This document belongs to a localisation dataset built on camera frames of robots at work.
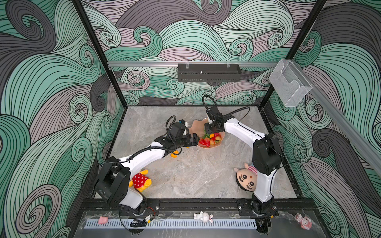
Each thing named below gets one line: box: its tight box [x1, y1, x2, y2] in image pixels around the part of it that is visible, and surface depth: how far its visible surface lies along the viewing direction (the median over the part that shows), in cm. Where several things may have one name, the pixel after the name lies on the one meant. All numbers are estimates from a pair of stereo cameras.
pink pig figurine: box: [294, 213, 313, 231], surface depth 69 cm
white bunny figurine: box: [193, 211, 214, 224], surface depth 70 cm
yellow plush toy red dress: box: [128, 169, 152, 193], surface depth 79 cm
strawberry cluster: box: [199, 137, 211, 148], surface depth 96 cm
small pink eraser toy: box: [98, 216, 109, 225], surface depth 70 cm
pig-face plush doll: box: [233, 162, 258, 192], surface depth 77 cm
